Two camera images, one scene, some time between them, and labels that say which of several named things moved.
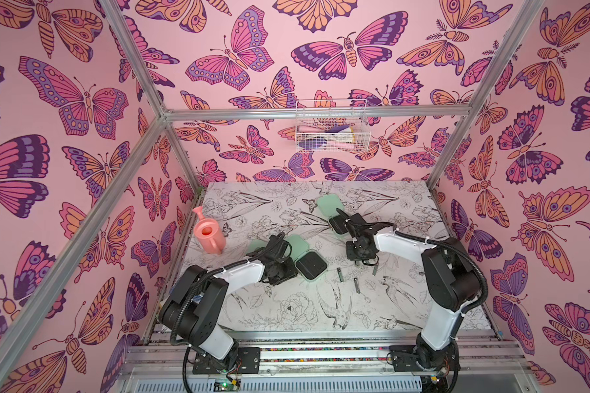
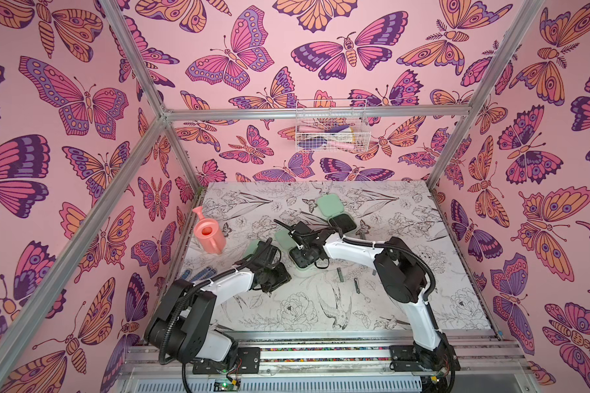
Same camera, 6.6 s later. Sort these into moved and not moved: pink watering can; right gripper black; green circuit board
Moved: right gripper black
Not moved: pink watering can; green circuit board
